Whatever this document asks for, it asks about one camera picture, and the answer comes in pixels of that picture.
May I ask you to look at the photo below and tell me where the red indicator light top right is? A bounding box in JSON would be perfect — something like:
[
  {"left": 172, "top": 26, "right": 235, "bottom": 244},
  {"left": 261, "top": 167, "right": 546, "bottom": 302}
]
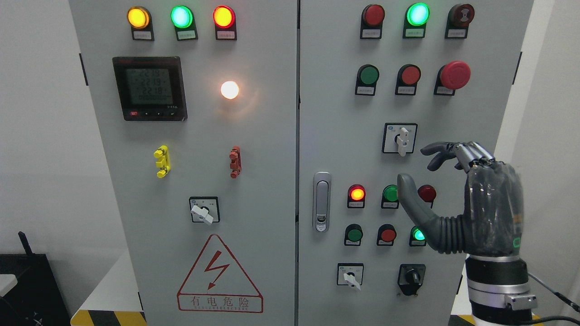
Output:
[{"left": 361, "top": 4, "right": 386, "bottom": 27}]

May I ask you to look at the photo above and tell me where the green indicator light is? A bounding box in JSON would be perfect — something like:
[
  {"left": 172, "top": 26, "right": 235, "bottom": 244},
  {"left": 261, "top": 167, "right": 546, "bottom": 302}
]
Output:
[
  {"left": 406, "top": 2, "right": 430, "bottom": 26},
  {"left": 170, "top": 5, "right": 194, "bottom": 29},
  {"left": 382, "top": 184, "right": 398, "bottom": 203}
]

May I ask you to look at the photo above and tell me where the gray robotic hand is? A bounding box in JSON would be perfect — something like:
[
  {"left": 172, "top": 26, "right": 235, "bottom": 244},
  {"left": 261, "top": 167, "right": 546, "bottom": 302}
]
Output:
[{"left": 397, "top": 142, "right": 524, "bottom": 257}]

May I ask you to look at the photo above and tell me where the black selector knob switch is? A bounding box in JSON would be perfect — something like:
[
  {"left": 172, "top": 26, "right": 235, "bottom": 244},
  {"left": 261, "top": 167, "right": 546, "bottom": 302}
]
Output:
[{"left": 397, "top": 264, "right": 426, "bottom": 296}]

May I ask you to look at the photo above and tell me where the red-orange indicator light top left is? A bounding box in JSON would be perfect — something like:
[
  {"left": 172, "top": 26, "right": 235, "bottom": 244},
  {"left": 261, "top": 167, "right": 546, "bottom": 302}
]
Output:
[{"left": 212, "top": 5, "right": 236, "bottom": 29}]

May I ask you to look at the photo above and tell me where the red electrical hazard sticker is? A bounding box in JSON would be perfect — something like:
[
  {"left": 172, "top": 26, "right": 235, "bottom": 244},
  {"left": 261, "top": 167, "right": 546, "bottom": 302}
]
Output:
[{"left": 177, "top": 234, "right": 264, "bottom": 313}]

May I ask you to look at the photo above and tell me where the lit red indicator light middle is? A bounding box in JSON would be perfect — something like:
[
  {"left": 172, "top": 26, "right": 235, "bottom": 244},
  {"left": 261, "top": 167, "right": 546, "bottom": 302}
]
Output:
[{"left": 348, "top": 184, "right": 365, "bottom": 202}]

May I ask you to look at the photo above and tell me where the green indicator light middle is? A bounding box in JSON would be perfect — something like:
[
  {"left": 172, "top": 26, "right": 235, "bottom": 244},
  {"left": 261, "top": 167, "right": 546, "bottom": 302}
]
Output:
[{"left": 382, "top": 184, "right": 398, "bottom": 203}]

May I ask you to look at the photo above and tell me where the silver door latch handle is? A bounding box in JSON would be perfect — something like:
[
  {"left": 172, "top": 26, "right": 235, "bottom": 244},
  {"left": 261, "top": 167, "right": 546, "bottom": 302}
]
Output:
[{"left": 313, "top": 172, "right": 331, "bottom": 232}]

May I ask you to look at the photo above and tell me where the black device with antenna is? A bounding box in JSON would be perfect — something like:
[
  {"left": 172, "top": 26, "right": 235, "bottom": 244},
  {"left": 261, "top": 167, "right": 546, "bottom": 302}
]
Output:
[{"left": 0, "top": 231, "right": 70, "bottom": 326}]

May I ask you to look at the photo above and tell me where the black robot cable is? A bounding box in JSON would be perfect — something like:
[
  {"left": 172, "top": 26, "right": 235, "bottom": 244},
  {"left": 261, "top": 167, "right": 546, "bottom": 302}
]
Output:
[{"left": 528, "top": 272, "right": 580, "bottom": 325}]

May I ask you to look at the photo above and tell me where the red terminal connector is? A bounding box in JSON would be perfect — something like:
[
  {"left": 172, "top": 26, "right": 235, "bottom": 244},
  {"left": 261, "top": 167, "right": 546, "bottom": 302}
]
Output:
[{"left": 229, "top": 146, "right": 242, "bottom": 179}]

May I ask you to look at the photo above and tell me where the black digital power meter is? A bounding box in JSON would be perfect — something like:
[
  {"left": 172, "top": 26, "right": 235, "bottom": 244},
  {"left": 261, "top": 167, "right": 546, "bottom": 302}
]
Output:
[{"left": 112, "top": 56, "right": 187, "bottom": 121}]

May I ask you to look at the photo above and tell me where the red emergency stop button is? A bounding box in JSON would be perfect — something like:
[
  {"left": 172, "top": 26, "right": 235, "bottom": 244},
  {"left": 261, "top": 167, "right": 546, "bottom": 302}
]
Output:
[{"left": 439, "top": 61, "right": 472, "bottom": 91}]

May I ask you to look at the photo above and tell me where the red push button lower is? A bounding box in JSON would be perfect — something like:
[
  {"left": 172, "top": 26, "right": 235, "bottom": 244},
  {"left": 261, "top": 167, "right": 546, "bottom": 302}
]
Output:
[{"left": 377, "top": 224, "right": 397, "bottom": 246}]

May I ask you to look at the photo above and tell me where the yellow indicator light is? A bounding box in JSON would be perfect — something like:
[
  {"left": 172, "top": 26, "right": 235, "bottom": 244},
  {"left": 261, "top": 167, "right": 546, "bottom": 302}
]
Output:
[{"left": 127, "top": 6, "right": 151, "bottom": 29}]

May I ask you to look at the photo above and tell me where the dark red buzzer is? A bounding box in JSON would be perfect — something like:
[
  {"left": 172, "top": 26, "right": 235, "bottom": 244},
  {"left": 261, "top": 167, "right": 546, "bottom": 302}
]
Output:
[{"left": 448, "top": 4, "right": 475, "bottom": 28}]

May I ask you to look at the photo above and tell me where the left door gray rotary switch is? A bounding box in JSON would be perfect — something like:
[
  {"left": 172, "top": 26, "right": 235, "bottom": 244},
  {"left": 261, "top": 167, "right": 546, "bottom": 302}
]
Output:
[{"left": 189, "top": 196, "right": 220, "bottom": 225}]

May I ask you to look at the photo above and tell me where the red push button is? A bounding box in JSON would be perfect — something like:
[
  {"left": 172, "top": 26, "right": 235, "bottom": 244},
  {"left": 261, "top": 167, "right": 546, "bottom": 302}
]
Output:
[
  {"left": 377, "top": 224, "right": 397, "bottom": 246},
  {"left": 397, "top": 64, "right": 422, "bottom": 86}
]

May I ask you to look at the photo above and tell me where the red push button upper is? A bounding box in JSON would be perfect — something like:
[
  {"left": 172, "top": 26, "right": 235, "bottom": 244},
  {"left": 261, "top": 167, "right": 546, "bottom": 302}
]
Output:
[{"left": 397, "top": 64, "right": 422, "bottom": 86}]

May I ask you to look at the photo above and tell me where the white glowing indicator light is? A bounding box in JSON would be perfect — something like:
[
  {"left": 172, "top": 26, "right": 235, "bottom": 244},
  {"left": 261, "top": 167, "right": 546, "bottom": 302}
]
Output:
[{"left": 220, "top": 80, "right": 240, "bottom": 100}]

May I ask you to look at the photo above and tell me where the green indicator light top left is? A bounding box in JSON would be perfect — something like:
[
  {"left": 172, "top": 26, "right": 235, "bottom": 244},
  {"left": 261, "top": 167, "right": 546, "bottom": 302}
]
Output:
[{"left": 170, "top": 5, "right": 194, "bottom": 29}]

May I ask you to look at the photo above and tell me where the lit green push button lower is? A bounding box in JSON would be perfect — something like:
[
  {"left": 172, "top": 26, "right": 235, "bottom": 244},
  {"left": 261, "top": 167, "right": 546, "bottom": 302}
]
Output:
[{"left": 410, "top": 225, "right": 426, "bottom": 246}]

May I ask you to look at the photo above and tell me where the green indicator light top right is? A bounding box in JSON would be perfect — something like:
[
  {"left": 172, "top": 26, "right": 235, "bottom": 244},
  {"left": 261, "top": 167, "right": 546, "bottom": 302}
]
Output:
[{"left": 406, "top": 2, "right": 430, "bottom": 26}]

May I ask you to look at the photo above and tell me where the green push button upper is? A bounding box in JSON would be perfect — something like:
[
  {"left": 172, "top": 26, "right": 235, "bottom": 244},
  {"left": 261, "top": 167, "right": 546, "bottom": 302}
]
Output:
[{"left": 357, "top": 64, "right": 379, "bottom": 86}]

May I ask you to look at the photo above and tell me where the dark red indicator light middle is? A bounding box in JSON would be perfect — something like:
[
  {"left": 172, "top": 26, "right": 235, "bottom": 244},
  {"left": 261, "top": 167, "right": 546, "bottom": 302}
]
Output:
[{"left": 418, "top": 184, "right": 437, "bottom": 203}]

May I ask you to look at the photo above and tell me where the yellow terminal connector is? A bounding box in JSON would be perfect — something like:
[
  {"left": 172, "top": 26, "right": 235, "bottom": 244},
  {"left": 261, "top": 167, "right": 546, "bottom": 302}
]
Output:
[{"left": 154, "top": 145, "right": 171, "bottom": 179}]

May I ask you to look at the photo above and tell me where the gray electrical cabinet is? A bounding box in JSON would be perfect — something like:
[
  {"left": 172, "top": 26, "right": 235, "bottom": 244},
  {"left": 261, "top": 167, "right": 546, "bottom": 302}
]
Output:
[{"left": 70, "top": 0, "right": 533, "bottom": 326}]

